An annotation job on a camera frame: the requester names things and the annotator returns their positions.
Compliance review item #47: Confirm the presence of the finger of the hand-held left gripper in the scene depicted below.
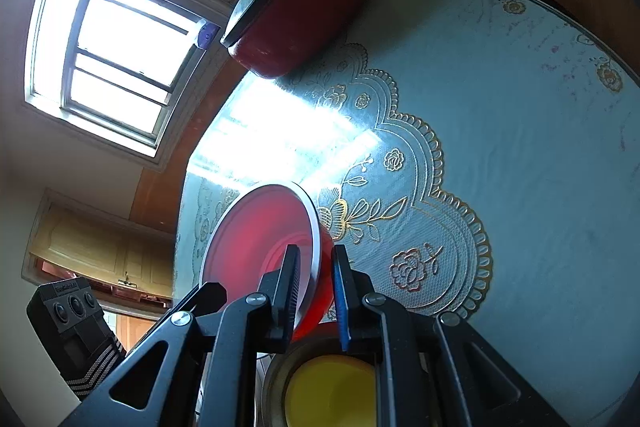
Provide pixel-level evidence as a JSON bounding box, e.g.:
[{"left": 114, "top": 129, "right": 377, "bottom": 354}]
[{"left": 159, "top": 281, "right": 227, "bottom": 325}]

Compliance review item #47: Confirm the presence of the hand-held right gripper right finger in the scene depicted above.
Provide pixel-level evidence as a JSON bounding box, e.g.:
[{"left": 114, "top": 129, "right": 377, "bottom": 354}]
[{"left": 331, "top": 244, "right": 571, "bottom": 427}]

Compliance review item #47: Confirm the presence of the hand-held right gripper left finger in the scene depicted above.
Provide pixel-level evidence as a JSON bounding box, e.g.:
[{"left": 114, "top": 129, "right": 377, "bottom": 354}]
[{"left": 60, "top": 244, "right": 304, "bottom": 427}]

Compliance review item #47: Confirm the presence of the red plastic bowl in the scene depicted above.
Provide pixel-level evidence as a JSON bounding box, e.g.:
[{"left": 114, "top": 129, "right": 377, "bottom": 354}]
[{"left": 199, "top": 181, "right": 334, "bottom": 344}]

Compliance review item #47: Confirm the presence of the stainless steel basin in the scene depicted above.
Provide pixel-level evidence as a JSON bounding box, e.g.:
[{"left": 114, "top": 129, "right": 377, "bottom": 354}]
[{"left": 259, "top": 336, "right": 432, "bottom": 427}]

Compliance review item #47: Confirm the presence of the yellow plastic bowl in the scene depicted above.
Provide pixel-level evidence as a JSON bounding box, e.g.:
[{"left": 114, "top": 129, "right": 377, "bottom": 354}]
[{"left": 283, "top": 354, "right": 382, "bottom": 427}]

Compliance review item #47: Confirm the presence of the wooden cupboard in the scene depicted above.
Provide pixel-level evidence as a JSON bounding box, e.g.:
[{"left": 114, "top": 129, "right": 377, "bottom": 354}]
[{"left": 22, "top": 187, "right": 177, "bottom": 308}]

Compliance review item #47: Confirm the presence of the lace floral tablecloth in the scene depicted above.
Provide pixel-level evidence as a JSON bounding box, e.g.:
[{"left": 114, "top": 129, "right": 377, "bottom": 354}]
[{"left": 171, "top": 0, "right": 640, "bottom": 427}]

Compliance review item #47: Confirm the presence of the small purple object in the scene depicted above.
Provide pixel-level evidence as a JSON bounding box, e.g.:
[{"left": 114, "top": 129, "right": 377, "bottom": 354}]
[{"left": 197, "top": 22, "right": 220, "bottom": 48}]

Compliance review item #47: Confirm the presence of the red cooking pot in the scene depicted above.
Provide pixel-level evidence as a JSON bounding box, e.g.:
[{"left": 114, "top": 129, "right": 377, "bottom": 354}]
[{"left": 221, "top": 0, "right": 371, "bottom": 80}]

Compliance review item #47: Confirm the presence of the window with grey frame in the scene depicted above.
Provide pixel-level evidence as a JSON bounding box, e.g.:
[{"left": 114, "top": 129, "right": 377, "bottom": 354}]
[{"left": 21, "top": 0, "right": 222, "bottom": 160}]

